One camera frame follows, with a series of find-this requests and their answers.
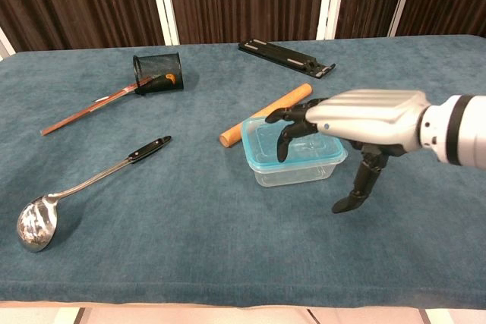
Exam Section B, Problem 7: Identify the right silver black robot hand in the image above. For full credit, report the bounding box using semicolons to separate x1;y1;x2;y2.
264;89;432;215

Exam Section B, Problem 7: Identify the teal container lid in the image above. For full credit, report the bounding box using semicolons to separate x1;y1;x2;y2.
240;115;349;171

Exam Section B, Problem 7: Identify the clear plastic container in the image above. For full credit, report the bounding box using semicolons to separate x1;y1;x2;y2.
248;137;349;187

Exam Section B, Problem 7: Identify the black flat folding stand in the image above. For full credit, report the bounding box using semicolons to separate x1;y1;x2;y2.
238;39;336;80

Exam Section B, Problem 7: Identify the wooden rolling pin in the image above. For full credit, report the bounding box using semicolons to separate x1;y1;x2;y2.
219;83;314;149

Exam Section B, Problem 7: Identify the blue velvet tablecloth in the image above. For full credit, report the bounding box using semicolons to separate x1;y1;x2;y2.
0;34;486;310

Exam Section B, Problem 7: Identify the black tool with orange grip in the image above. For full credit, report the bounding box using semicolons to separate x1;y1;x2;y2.
134;73;178;95

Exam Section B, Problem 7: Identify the black mesh pen cup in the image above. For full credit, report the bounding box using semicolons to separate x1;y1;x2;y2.
132;52;185;96

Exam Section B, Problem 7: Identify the reddish brown chopstick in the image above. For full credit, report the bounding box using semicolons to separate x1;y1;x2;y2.
41;77;153;135
39;77;152;137

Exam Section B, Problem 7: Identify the steel ladle with black handle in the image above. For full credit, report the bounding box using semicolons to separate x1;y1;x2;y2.
16;135;172;253

